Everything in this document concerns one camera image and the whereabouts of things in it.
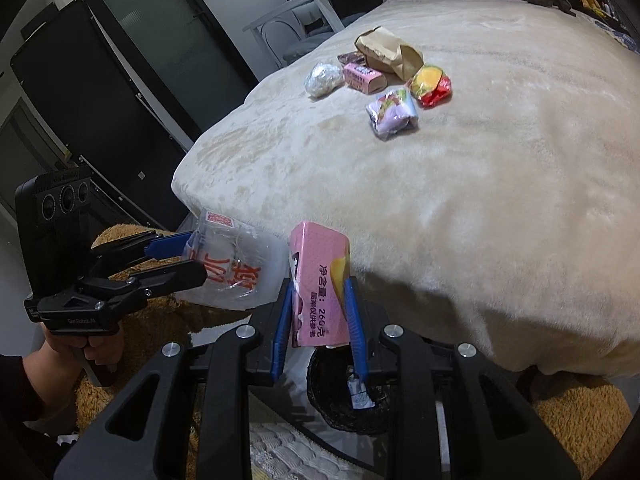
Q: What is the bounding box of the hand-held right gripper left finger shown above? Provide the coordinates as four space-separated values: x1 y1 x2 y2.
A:
52 277 298 480

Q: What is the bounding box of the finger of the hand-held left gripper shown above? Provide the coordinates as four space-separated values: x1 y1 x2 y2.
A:
90 230 196 273
112 259 208 307

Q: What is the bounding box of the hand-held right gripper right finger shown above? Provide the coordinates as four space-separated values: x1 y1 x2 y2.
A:
342 277 583 480

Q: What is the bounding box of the pink carton box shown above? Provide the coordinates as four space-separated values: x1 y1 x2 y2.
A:
289 221 352 350

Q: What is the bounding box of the black trash basket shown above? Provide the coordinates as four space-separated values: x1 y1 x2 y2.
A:
306 345 401 433

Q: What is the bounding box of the clear plastic bag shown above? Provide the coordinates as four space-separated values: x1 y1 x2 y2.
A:
182 208 293 311

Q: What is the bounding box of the purple snack packet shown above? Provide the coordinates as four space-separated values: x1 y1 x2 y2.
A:
365 87 420 141

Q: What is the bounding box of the foil ball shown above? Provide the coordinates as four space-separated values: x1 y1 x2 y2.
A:
305 62 346 97

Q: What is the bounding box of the small pink box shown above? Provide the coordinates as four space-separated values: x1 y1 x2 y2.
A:
343 62 386 95

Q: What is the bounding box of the red yellow snack packet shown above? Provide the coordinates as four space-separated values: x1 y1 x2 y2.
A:
410 64 452 107

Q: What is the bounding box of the brown paper bag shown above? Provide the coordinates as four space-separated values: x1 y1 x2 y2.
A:
355 26 424 82

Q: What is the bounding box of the person's left hand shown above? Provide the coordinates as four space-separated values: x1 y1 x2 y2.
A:
22 327 126 421

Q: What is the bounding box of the brown fuzzy rug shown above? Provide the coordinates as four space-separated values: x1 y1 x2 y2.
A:
75 224 633 480

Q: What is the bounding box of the white crumpled wrapper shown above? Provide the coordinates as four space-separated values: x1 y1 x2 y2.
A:
347 377 376 411

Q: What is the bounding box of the white quilted mattress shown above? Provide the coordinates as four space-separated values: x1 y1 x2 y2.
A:
249 422 366 480

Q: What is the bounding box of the black wardrobe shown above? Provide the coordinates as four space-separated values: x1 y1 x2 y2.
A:
10 0 190 231

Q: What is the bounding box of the frosted glass door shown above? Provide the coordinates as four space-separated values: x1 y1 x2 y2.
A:
71 0 258 152

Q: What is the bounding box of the chair with grey cushion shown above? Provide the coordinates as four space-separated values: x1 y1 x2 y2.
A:
265 0 351 63

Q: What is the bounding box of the white desk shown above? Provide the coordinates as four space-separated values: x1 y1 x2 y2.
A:
242 0 388 68

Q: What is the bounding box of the dark clothing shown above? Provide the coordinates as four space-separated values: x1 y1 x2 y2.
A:
525 0 576 14

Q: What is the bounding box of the blue patterned blanket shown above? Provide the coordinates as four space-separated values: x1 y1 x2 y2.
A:
595 10 640 53

